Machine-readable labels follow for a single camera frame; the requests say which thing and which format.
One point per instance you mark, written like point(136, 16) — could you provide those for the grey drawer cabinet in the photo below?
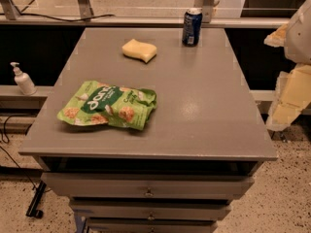
point(197, 153)

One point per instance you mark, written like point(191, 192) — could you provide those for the black metal floor stand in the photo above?
point(33, 210)

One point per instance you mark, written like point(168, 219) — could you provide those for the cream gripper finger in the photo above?
point(292, 96)
point(277, 38)

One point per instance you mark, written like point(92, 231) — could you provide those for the blue soda can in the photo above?
point(192, 26)

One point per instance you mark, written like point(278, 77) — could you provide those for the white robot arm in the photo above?
point(297, 46)

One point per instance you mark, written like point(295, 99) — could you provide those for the white pump bottle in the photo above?
point(23, 81)

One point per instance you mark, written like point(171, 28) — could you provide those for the green snack bag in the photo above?
point(98, 103)

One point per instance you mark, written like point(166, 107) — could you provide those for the yellow sponge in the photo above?
point(139, 50)

